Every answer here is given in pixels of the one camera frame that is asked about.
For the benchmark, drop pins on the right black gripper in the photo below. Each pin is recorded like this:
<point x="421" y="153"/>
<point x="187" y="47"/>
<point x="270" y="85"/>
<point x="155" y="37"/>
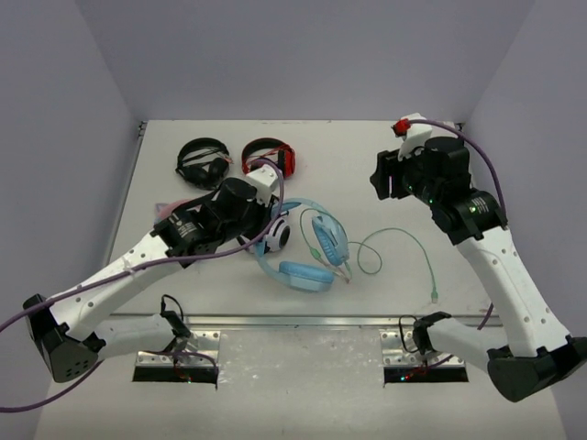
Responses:
<point x="390" y="166"/>

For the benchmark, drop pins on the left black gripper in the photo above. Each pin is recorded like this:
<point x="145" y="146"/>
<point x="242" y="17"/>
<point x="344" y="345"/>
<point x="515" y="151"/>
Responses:
<point x="256" y="220"/>

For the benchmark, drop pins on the light blue headphones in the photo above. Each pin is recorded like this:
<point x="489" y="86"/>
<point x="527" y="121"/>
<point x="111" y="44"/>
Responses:
<point x="317" y="251"/>

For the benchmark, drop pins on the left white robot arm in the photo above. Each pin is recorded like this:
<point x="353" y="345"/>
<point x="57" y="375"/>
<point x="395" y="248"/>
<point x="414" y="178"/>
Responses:
<point x="74" y="331"/>

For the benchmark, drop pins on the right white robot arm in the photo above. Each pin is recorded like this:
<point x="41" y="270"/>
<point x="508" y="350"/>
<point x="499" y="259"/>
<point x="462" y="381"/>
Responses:
<point x="535" y="350"/>

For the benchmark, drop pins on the pink cat ear headphones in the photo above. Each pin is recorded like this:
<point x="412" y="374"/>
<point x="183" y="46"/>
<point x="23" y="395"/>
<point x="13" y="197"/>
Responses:
<point x="164" y="210"/>

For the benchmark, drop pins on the white black headphones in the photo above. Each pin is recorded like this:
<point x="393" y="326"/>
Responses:
<point x="278" y="235"/>

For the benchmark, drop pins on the red headphones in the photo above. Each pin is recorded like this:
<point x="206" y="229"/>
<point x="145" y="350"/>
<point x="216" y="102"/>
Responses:
<point x="272" y="149"/>

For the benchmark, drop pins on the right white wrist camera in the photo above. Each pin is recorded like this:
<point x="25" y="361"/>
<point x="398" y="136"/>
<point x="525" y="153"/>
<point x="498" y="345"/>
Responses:
<point x="413" y="135"/>

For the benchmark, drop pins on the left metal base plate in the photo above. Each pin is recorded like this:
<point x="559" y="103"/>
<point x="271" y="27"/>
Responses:
<point x="204" y="343"/>

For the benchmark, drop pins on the metal base plate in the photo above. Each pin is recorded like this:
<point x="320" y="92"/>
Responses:
<point x="204" y="343"/>
<point x="400" y="352"/>

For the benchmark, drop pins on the metal table rail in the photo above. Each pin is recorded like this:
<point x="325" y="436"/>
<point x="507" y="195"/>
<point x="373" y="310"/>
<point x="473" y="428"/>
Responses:
<point x="296" y="321"/>

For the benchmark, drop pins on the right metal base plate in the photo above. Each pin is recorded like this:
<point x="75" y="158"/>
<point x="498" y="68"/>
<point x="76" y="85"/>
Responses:
<point x="400" y="352"/>

